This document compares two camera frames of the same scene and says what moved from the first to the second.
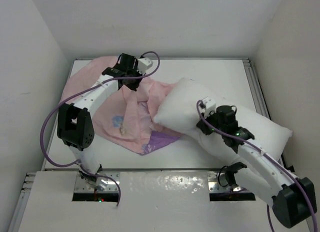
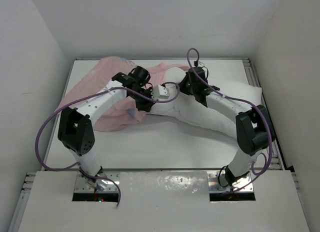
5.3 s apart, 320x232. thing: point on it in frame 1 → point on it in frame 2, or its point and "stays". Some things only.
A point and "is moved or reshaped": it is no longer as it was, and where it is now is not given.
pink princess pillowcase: x=128 y=117 is moved or reshaped
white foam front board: x=146 y=201 stays
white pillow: x=178 y=112 → x=165 y=98
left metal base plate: x=81 y=186 stays
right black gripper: x=202 y=126 → x=182 y=84
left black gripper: x=133 y=86 → x=145 y=107
